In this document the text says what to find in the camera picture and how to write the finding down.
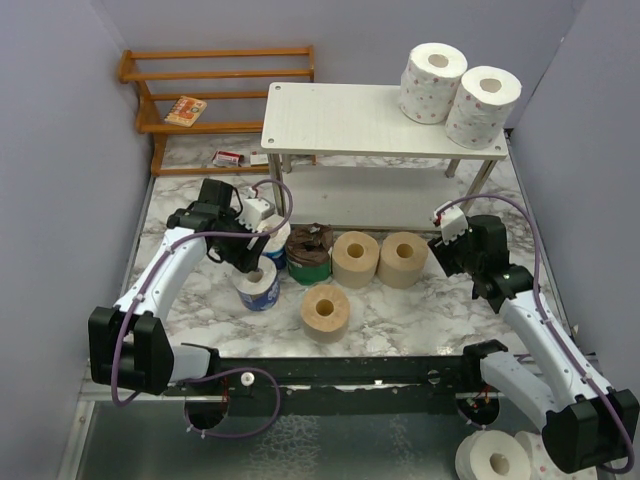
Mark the white two-tier shelf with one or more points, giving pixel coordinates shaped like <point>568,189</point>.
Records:
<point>354,161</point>

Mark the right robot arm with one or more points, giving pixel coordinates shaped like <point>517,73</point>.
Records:
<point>583,420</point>

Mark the brown roll green wrapper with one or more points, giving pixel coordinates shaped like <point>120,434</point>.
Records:
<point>308,253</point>

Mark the tan paper roll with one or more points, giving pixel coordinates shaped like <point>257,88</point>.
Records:
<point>403,256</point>
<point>325,313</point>
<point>355,257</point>

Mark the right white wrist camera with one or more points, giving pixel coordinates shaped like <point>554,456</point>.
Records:
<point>451,223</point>

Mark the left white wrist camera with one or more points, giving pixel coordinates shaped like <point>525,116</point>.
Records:
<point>254,212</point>

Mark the blue roll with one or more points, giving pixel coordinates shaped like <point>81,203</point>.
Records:
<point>275,247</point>
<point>258,290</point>

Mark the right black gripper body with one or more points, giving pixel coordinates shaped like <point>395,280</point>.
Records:
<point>456,256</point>

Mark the dotted roll on floor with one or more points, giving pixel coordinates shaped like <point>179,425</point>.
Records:
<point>542,467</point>

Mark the orange snack packet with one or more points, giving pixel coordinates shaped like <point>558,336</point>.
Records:
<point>185,112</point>

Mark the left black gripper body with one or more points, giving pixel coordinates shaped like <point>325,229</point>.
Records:
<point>235,249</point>

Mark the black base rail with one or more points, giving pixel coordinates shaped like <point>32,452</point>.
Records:
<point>341,385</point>

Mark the white roll on floor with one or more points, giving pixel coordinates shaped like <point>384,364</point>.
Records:
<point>491,455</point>

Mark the blue roll front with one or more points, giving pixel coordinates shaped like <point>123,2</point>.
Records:
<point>258,290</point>

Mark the tan paper roll front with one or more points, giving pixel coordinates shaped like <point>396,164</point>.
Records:
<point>325,313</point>

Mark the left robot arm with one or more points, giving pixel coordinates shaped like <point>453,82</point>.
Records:
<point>128,344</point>

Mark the orange wooden rack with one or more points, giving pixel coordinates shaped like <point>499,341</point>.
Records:
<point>150,121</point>

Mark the white dotted roll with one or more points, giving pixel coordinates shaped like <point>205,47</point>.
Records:
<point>429,82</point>
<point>483,102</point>

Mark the small white card box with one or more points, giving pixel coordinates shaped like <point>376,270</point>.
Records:
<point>257,158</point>

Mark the red white small box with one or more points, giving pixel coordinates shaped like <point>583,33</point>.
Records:
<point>226,159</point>

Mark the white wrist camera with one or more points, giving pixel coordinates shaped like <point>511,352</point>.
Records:
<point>451,223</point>
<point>254,212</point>

